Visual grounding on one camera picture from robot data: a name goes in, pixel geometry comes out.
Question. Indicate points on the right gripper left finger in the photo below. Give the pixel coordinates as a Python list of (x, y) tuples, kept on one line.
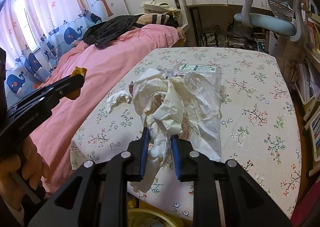
[(139, 156)]

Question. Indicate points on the pink duvet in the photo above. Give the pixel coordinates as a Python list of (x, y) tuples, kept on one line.
[(105, 68)]

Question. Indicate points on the beige cloth bag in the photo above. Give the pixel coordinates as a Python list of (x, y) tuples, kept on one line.
[(159, 7)]

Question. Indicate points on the whale print curtain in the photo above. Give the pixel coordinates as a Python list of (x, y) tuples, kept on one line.
[(35, 34)]

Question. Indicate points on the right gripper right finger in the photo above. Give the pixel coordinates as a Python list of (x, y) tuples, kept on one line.
[(184, 167)]

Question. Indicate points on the black garment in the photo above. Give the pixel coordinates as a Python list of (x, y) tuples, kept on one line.
[(101, 34)]

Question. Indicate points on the orange peel piece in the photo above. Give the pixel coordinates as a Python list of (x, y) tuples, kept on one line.
[(77, 80)]

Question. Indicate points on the floral bed sheet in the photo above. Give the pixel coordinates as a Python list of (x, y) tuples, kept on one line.
[(259, 127)]

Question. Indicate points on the striped pillow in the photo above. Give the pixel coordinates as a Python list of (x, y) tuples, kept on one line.
[(156, 18)]

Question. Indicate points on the yellow trash bin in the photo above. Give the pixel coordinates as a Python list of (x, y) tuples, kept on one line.
[(147, 217)]

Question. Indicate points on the small white tissue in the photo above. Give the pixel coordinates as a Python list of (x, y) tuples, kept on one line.
[(116, 99)]

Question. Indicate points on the light blue desk chair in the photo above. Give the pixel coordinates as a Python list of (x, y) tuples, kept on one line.
[(287, 19)]

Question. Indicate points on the white bookshelf rack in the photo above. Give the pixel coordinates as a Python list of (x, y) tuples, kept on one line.
[(307, 86)]

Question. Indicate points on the clear plastic package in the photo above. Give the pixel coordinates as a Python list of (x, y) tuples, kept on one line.
[(211, 73)]

